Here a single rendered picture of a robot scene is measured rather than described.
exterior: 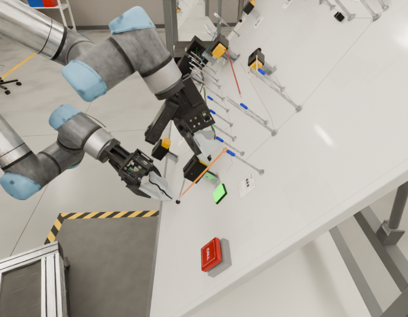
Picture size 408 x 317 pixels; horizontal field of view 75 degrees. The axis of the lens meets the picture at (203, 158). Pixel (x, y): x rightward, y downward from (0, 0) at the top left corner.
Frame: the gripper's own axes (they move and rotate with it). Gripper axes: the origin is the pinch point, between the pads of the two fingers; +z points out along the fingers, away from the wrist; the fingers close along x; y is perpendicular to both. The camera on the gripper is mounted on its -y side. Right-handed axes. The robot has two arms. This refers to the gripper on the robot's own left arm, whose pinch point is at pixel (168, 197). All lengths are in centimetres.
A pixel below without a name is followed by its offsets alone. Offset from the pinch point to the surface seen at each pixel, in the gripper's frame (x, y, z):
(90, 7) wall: 401, -515, -411
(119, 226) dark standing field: -4, -138, -7
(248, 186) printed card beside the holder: 7.3, 20.4, 11.6
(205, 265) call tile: -11.2, 19.3, 12.5
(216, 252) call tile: -8.4, 21.3, 12.3
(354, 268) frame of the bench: 17, 1, 61
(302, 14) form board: 60, 24, -1
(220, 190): 6.1, 11.7, 8.7
